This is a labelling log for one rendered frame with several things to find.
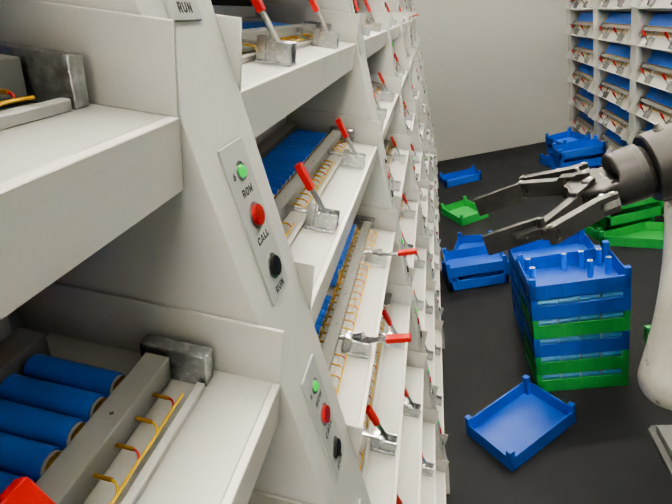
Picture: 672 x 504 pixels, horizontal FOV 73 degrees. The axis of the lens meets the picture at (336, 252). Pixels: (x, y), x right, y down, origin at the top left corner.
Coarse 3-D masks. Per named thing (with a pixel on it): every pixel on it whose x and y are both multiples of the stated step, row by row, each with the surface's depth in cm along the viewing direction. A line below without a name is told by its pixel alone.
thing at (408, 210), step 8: (408, 192) 172; (416, 192) 171; (408, 200) 173; (416, 200) 172; (400, 208) 165; (408, 208) 157; (416, 208) 167; (400, 216) 159; (408, 216) 158; (416, 216) 160; (400, 224) 151; (408, 224) 153; (416, 224) 154; (408, 232) 148; (408, 240) 143; (408, 248) 134; (408, 256) 134; (408, 264) 129
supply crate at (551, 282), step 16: (544, 256) 164; (560, 256) 163; (576, 256) 162; (592, 256) 161; (544, 272) 163; (560, 272) 161; (576, 272) 159; (624, 272) 142; (528, 288) 151; (544, 288) 148; (560, 288) 147; (576, 288) 147; (592, 288) 146; (608, 288) 145; (624, 288) 144
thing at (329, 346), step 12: (360, 240) 92; (372, 240) 96; (360, 252) 88; (348, 276) 80; (348, 288) 77; (348, 300) 74; (360, 300) 76; (336, 312) 70; (348, 312) 73; (336, 324) 68; (336, 336) 65; (324, 348) 63
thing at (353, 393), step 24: (360, 216) 102; (384, 216) 102; (384, 240) 99; (360, 288) 81; (384, 288) 82; (360, 312) 75; (360, 360) 65; (336, 384) 60; (360, 384) 61; (360, 408) 57; (360, 432) 49
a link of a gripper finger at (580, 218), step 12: (612, 192) 56; (588, 204) 56; (600, 204) 56; (564, 216) 56; (576, 216) 56; (588, 216) 56; (600, 216) 57; (552, 228) 55; (564, 228) 56; (576, 228) 56
